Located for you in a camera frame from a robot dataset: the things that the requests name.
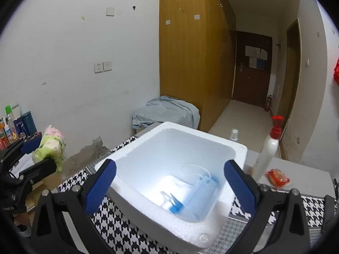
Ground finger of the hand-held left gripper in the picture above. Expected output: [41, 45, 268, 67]
[11, 157, 58, 188]
[0, 134, 43, 168]

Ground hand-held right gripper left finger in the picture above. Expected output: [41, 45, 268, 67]
[32, 159, 117, 254]

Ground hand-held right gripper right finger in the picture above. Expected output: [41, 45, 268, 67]
[223, 159, 311, 254]

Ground blue plastic item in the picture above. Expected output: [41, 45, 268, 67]
[159, 173, 220, 221]

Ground white paper towel roll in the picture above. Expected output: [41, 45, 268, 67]
[95, 122, 248, 252]

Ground blue carton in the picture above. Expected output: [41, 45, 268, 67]
[13, 116, 28, 138]

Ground dark teal canister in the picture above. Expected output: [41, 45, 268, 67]
[21, 111, 38, 137]

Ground floral tissue pack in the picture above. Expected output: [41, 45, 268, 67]
[32, 124, 67, 172]

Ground orange red bottle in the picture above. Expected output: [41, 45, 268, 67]
[0, 116, 11, 150]

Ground green capped white bottle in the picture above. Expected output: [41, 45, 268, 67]
[5, 105, 16, 138]

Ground red snack packet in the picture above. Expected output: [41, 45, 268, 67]
[265, 168, 291, 189]

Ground white lotion bottle red pump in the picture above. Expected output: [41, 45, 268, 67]
[250, 115, 284, 183]

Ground black white houndstooth mat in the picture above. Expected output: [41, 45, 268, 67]
[57, 135, 339, 254]

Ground blue grey cloth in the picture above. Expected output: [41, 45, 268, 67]
[132, 95, 201, 130]

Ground dark brown door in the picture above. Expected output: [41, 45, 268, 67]
[232, 31, 273, 109]

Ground brown side door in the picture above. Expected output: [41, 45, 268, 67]
[275, 18, 302, 160]

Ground wooden wardrobe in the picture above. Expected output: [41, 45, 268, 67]
[159, 0, 236, 133]

